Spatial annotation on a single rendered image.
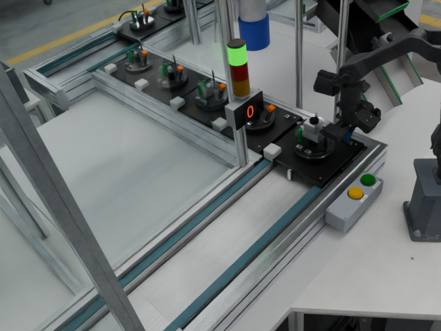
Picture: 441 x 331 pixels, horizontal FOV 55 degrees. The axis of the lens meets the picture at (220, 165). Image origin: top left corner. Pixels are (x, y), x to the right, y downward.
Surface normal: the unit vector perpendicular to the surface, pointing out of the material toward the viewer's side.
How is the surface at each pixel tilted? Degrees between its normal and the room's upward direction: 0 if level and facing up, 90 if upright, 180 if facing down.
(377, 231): 0
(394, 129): 0
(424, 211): 90
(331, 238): 0
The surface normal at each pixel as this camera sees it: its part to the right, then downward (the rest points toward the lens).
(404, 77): 0.31, -0.15
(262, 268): -0.13, -0.72
